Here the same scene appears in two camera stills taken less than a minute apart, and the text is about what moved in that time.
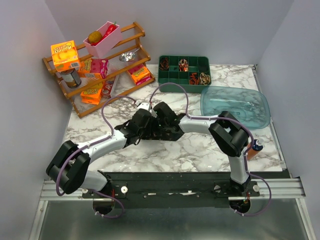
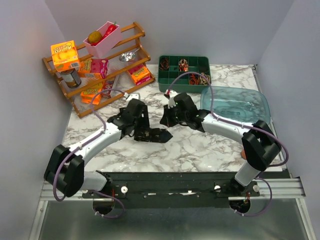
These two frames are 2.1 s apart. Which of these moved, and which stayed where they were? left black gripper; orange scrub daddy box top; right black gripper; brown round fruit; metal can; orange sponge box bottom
Moved: right black gripper; left black gripper
Stayed: orange sponge box bottom; brown round fruit; metal can; orange scrub daddy box top
